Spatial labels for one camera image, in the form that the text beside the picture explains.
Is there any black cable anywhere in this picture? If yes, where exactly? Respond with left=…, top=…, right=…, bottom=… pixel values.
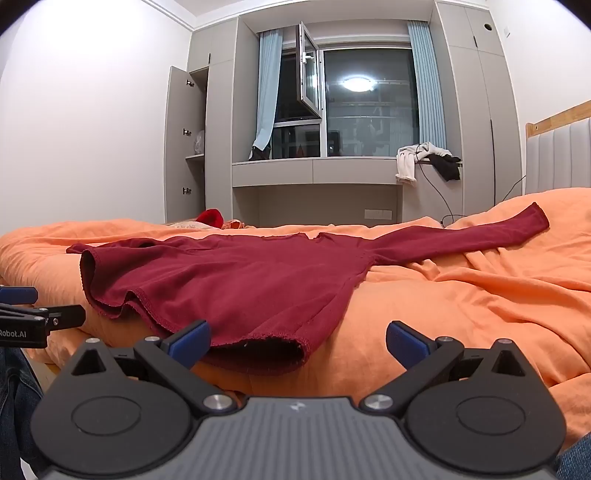
left=416, top=145, right=527, bottom=229

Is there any large window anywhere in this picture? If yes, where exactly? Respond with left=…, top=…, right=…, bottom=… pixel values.
left=272, top=44, right=421, bottom=160

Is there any light blue curtain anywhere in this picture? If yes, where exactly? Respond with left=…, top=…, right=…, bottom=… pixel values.
left=252, top=28, right=283, bottom=151
left=407, top=22, right=448, bottom=153

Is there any grey wardrobe door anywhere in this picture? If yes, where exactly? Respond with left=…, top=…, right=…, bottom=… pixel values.
left=165, top=65, right=208, bottom=224

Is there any grey window bench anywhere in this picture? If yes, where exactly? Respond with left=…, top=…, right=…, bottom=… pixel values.
left=232, top=157, right=462, bottom=188

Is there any open window sash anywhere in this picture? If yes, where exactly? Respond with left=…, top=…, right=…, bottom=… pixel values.
left=295, top=21, right=324, bottom=116

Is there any white garment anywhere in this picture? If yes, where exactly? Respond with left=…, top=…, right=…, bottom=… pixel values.
left=395, top=141, right=453, bottom=186

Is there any person's left leg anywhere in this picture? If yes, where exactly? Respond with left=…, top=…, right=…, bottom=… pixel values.
left=0, top=347, right=51, bottom=480

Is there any padded headboard with wooden rail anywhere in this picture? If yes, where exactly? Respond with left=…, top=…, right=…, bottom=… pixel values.
left=525, top=99, right=591, bottom=195

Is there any orange duvet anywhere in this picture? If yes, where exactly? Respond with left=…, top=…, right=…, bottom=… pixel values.
left=0, top=187, right=591, bottom=450

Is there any grey wardrobe with open door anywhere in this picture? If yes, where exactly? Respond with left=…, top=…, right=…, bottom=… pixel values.
left=187, top=16, right=241, bottom=223

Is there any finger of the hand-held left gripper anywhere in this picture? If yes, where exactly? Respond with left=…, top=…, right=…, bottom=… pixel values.
left=0, top=303, right=87, bottom=331
left=0, top=286, right=39, bottom=306

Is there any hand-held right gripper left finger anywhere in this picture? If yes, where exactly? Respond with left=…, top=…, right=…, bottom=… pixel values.
left=60, top=319, right=239, bottom=416

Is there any dark red sweater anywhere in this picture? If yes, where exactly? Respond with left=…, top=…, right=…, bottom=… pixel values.
left=66, top=202, right=551, bottom=376

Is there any tall grey closed wardrobe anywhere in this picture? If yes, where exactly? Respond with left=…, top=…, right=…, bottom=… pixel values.
left=434, top=0, right=522, bottom=217

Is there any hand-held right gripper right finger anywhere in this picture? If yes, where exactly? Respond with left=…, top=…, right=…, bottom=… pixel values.
left=359, top=320, right=537, bottom=414

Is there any black garment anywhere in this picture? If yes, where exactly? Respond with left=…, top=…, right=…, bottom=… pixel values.
left=429, top=154, right=462, bottom=182

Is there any person's leg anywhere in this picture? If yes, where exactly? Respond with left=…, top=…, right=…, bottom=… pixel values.
left=554, top=431, right=591, bottom=480
left=0, top=347, right=51, bottom=480

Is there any person's right leg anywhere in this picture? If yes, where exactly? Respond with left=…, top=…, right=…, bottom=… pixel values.
left=554, top=431, right=591, bottom=480

